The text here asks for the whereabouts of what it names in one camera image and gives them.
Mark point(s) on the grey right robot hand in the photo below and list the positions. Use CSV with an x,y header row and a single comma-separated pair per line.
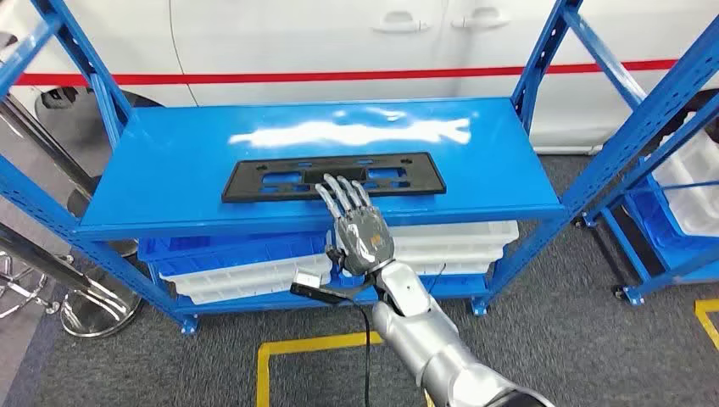
x,y
362,241

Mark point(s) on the black plastic plate frame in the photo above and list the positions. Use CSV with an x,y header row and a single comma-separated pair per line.
x,y
247,188

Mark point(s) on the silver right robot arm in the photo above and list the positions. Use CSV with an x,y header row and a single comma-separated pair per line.
x,y
427,337

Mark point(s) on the blue metal shelf rack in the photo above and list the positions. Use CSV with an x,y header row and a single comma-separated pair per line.
x,y
168,168
617,250

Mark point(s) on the deep blue plastic bin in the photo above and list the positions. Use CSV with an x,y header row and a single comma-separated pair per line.
x,y
224,244

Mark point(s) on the white car with red stripe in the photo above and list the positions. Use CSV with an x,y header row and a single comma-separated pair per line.
x,y
309,45

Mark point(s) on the black bar stool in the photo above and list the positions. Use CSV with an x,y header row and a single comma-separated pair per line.
x,y
28,292

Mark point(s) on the large white plastic bin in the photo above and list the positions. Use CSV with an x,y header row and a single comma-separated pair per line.
x,y
696,191

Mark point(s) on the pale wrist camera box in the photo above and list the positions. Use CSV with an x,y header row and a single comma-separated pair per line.
x,y
309,278

